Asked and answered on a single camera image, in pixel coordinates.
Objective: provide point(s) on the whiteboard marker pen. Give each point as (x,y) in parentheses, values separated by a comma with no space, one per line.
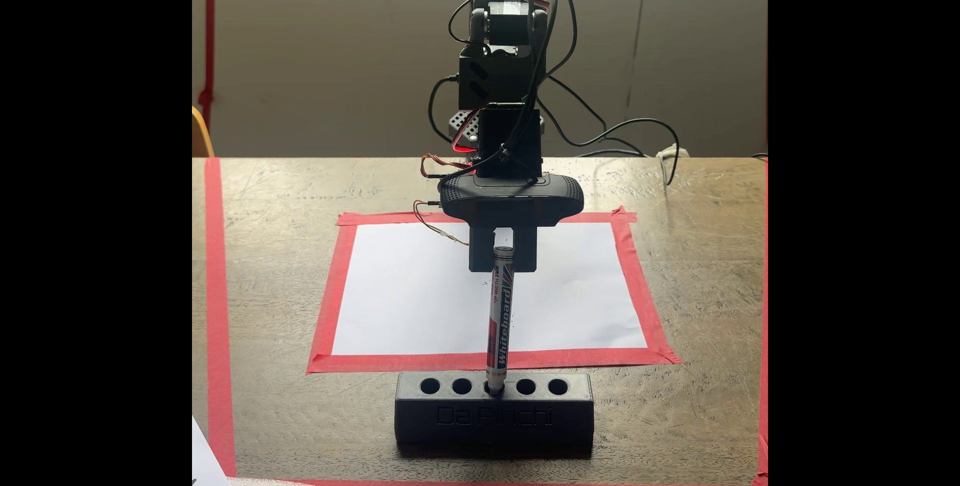
(501,321)

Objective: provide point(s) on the black pen holder block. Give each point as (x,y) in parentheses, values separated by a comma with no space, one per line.
(495,426)

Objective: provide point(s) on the black oval webcam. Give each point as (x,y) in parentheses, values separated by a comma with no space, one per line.
(510,199)

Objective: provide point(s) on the red tape strip on paper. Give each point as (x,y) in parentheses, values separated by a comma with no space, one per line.
(637,291)
(360,361)
(330,298)
(600,217)

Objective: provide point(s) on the white paper sheet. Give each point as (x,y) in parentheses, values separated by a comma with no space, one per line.
(405,298)

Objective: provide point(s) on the long red table tape strip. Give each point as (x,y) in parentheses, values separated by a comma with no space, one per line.
(763,321)
(217,306)

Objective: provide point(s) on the yellow wooden chair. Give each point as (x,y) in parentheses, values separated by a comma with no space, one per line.
(201,137)

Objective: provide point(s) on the white paper corner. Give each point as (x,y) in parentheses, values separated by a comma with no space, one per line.
(204,460)

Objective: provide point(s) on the red vertical wall strip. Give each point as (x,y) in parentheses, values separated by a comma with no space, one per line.
(209,36)

